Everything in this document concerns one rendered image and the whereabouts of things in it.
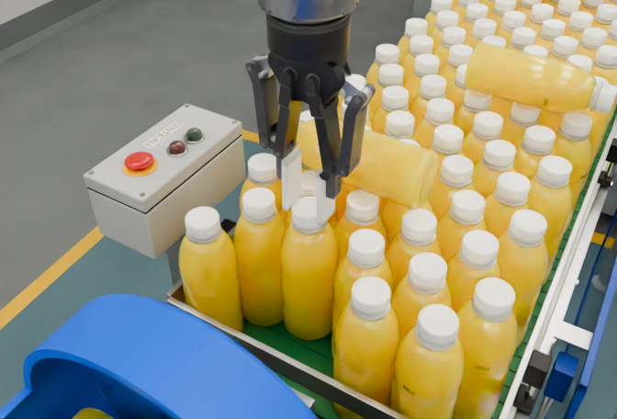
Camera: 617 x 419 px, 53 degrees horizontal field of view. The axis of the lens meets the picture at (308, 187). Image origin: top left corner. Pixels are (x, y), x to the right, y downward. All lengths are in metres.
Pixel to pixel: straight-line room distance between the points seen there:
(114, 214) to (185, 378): 0.43
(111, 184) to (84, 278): 1.50
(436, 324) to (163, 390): 0.29
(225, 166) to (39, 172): 2.00
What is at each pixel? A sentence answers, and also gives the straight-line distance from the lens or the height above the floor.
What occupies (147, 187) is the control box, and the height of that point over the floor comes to 1.10.
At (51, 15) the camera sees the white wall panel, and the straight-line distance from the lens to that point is 4.07.
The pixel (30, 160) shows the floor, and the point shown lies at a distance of 2.91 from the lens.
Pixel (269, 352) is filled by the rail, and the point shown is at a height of 0.98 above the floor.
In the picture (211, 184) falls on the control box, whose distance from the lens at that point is 0.85.
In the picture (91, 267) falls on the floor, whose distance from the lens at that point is 2.30.
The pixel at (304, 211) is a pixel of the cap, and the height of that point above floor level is 1.11.
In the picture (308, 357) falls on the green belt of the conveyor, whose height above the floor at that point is 0.90.
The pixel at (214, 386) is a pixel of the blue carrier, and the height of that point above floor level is 1.23.
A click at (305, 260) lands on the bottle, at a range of 0.71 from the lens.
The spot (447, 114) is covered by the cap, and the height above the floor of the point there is 1.09.
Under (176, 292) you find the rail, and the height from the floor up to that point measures 0.97.
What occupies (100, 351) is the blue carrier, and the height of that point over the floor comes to 1.23.
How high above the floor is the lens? 1.56
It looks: 39 degrees down
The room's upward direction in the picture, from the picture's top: straight up
